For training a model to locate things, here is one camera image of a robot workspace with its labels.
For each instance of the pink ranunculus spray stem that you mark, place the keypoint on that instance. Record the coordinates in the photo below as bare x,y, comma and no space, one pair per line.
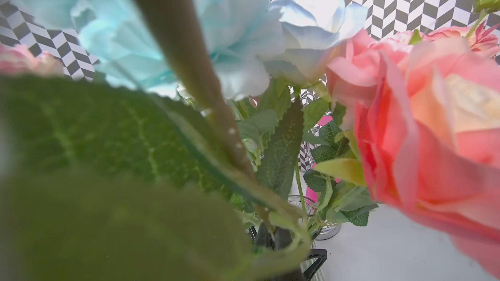
468,27

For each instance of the pink rose stem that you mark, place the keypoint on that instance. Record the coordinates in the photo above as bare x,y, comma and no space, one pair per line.
422,119

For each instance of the peach pink peony stem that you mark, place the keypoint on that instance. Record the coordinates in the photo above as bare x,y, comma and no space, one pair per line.
112,183

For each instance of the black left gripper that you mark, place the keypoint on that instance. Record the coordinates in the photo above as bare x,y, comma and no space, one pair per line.
309,269

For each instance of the clear glass vase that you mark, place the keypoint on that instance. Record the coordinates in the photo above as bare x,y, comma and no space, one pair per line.
319,229

